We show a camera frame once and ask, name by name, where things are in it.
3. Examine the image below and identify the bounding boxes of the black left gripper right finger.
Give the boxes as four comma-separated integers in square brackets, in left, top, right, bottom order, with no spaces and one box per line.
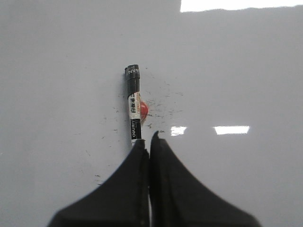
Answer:
[149,130,263,227]

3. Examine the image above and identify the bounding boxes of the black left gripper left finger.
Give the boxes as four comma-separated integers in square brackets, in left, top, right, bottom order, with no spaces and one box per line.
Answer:
[48,140,150,227]

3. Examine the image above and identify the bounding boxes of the black marker cap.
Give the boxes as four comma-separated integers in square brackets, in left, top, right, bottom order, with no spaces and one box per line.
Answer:
[125,64,140,96]

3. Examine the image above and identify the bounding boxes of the black white whiteboard marker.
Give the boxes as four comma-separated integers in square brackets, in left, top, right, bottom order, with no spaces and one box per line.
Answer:
[124,63,150,145]

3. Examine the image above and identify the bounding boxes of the white whiteboard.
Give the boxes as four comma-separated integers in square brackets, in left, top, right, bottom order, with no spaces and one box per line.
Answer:
[0,0,303,227]

